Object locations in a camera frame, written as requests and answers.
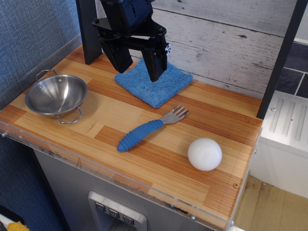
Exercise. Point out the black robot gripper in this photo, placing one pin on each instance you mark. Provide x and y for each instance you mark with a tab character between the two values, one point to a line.
132	18

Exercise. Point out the white egg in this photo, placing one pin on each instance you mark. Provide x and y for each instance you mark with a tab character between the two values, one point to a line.
205	154

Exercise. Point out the stainless steel wok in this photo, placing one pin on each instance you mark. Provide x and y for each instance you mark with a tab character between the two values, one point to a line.
55	94

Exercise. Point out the blue folded cloth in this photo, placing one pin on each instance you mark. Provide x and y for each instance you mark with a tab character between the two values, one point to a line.
137	82

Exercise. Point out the clear acrylic table edge guard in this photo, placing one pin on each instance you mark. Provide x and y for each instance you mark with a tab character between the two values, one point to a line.
157	169

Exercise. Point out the silver dispenser button panel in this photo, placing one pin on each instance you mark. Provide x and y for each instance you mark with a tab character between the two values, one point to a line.
110	215

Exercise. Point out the white toy sink unit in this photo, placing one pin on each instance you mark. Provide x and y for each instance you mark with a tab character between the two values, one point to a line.
281	152

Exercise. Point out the yellow object bottom left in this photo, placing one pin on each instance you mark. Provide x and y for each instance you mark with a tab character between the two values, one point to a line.
17	226

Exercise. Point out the black left frame post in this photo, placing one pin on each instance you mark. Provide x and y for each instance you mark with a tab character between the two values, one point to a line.
86	10

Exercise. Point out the black frame post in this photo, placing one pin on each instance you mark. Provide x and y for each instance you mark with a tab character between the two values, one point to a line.
282	56
86	10

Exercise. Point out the blue handled metal fork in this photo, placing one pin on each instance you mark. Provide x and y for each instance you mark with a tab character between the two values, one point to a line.
139	133

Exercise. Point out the black right frame post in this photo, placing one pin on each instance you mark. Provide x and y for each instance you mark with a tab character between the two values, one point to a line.
282	56

